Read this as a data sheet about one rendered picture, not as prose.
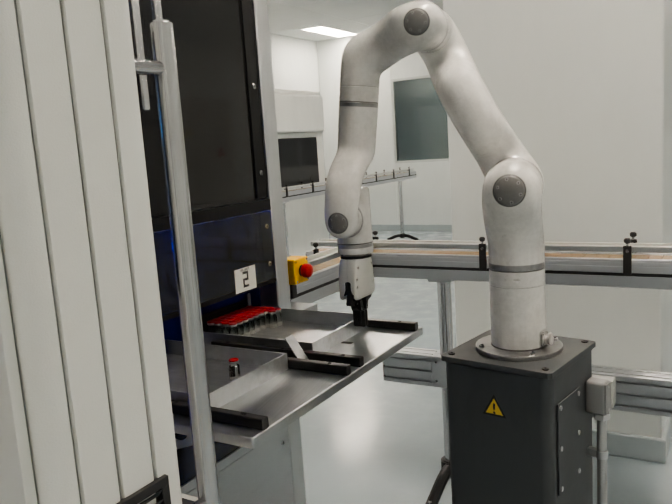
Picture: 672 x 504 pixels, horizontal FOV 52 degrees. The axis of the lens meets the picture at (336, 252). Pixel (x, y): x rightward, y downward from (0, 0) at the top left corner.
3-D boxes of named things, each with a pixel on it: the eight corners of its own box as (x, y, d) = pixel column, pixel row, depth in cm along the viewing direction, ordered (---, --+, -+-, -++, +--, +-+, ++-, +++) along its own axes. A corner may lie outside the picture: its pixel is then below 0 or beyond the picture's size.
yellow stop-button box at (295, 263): (274, 284, 195) (272, 259, 194) (289, 279, 201) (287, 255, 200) (297, 285, 191) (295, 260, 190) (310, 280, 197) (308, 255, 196)
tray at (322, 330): (194, 345, 167) (193, 331, 166) (257, 318, 189) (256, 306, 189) (313, 358, 150) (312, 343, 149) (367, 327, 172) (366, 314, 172)
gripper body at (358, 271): (352, 247, 169) (355, 291, 171) (331, 254, 161) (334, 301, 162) (379, 247, 166) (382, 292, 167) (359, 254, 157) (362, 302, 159)
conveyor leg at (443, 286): (436, 477, 259) (427, 278, 247) (445, 466, 267) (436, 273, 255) (459, 481, 254) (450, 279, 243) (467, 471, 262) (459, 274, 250)
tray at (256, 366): (77, 391, 139) (75, 374, 138) (168, 353, 161) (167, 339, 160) (206, 414, 122) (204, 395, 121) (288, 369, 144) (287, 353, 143)
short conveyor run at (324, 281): (266, 325, 196) (262, 271, 194) (224, 321, 204) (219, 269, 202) (374, 278, 255) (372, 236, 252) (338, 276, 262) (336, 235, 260)
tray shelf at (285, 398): (58, 408, 135) (57, 399, 135) (266, 320, 194) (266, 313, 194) (253, 449, 111) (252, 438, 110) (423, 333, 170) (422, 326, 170)
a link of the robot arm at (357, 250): (349, 239, 169) (350, 251, 169) (331, 245, 161) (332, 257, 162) (379, 239, 165) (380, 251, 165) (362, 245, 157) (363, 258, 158)
